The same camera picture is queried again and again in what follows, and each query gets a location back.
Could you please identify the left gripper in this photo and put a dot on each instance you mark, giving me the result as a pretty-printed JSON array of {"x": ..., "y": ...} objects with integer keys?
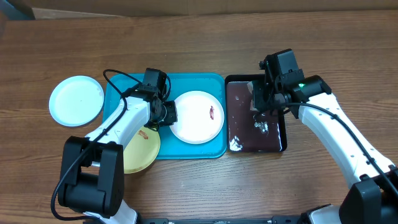
[{"x": 172, "y": 117}]

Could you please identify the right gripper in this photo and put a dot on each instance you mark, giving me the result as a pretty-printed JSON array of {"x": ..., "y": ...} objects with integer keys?
[{"x": 262, "y": 103}]

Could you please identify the green scrub sponge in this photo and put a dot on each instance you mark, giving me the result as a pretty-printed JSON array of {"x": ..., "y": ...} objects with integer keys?
[{"x": 257, "y": 89}]

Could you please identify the pink plate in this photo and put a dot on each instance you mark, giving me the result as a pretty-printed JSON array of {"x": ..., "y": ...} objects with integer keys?
[{"x": 200, "y": 117}]

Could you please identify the yellow plate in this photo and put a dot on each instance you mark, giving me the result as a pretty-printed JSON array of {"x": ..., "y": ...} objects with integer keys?
[{"x": 141, "y": 151}]

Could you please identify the light blue plate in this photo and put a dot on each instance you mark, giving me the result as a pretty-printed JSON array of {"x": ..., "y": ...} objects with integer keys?
[{"x": 76, "y": 101}]

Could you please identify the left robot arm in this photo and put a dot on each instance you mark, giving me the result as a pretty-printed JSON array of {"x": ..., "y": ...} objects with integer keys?
[{"x": 92, "y": 172}]

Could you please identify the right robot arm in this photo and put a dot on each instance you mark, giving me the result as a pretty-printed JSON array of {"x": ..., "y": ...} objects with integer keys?
[{"x": 370, "y": 176}]

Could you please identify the teal plastic tray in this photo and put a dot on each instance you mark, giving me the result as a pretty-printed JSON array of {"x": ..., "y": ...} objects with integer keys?
[{"x": 170, "y": 146}]

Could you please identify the black water basin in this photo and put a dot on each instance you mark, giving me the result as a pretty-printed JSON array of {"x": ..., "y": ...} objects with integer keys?
[{"x": 249, "y": 131}]

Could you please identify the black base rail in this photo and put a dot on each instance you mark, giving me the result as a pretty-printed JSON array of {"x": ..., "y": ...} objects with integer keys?
[{"x": 283, "y": 219}]

